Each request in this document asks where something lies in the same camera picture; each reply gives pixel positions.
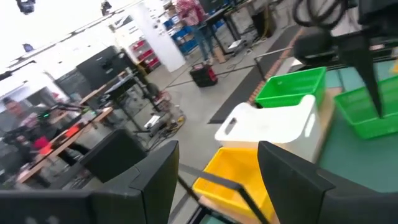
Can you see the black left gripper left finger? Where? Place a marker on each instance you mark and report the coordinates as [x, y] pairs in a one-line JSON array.
[[158, 186]]

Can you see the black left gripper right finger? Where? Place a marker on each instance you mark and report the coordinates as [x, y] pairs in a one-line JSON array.
[[289, 186]]

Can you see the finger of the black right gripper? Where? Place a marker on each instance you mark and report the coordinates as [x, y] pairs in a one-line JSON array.
[[363, 62]]

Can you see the green plastic mesh basket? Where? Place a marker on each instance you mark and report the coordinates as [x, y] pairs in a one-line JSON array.
[[351, 109], [289, 87]]

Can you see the yellow plastic mesh basket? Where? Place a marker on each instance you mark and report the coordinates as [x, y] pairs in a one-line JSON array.
[[230, 174]]

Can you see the white plastic bin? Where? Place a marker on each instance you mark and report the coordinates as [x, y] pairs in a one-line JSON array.
[[273, 127]]

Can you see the wooden workbench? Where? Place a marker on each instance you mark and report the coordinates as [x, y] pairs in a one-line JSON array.
[[104, 113]]

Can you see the red and black box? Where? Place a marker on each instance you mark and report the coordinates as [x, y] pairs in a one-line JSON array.
[[203, 76]]

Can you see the person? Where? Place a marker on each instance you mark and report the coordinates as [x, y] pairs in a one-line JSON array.
[[194, 15], [14, 109]]

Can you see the rack with blue bins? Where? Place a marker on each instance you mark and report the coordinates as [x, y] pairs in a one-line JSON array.
[[186, 45]]

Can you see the rack with red bins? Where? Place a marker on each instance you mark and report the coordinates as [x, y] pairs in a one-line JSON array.
[[146, 56]]

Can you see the black cabinet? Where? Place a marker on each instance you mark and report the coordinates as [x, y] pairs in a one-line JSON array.
[[99, 68]]

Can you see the wooden shelf with black frame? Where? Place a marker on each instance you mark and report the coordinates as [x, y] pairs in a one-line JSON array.
[[330, 105]]

